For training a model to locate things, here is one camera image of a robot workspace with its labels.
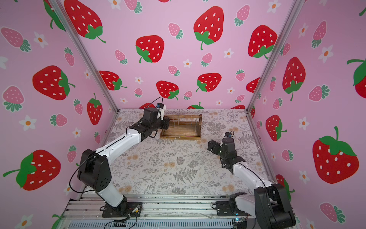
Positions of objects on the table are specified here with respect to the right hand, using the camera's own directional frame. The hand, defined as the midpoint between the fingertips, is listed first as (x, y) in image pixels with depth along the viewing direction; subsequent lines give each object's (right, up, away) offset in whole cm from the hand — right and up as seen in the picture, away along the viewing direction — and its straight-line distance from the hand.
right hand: (217, 143), depth 89 cm
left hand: (-29, +16, -1) cm, 33 cm away
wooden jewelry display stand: (-22, +10, +22) cm, 33 cm away
